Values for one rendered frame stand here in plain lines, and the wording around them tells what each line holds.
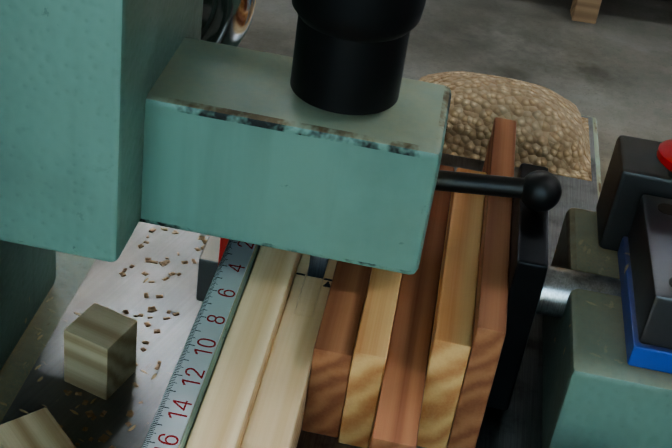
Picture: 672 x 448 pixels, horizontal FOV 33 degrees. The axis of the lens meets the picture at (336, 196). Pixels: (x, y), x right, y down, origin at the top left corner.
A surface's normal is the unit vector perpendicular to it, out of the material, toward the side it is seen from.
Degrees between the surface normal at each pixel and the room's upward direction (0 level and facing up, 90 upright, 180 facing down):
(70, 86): 90
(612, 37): 1
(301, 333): 0
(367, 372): 90
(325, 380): 90
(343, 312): 0
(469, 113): 41
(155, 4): 90
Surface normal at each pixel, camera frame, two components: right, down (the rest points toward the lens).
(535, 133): 0.08, -0.29
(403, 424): 0.12, -0.83
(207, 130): -0.15, 0.52
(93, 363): -0.43, 0.45
